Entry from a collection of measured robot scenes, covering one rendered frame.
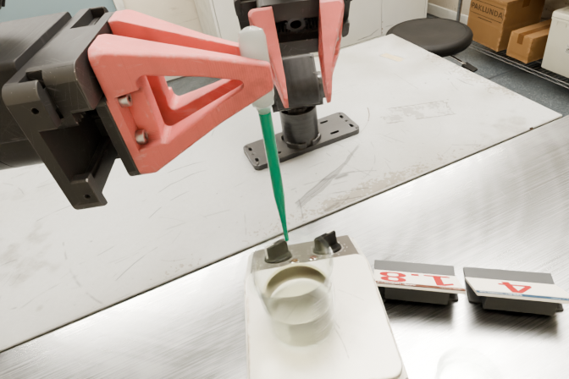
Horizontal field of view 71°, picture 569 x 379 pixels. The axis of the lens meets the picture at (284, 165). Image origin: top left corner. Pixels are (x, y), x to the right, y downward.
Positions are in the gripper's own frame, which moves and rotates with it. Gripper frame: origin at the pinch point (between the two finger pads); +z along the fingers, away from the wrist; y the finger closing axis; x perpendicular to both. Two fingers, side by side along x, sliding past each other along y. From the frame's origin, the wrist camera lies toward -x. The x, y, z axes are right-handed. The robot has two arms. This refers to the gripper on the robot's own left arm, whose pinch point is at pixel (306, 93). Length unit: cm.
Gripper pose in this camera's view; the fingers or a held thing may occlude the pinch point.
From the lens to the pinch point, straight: 33.5
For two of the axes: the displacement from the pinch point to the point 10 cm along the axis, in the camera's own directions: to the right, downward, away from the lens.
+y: 9.9, -1.3, -0.2
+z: 1.1, 9.2, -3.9
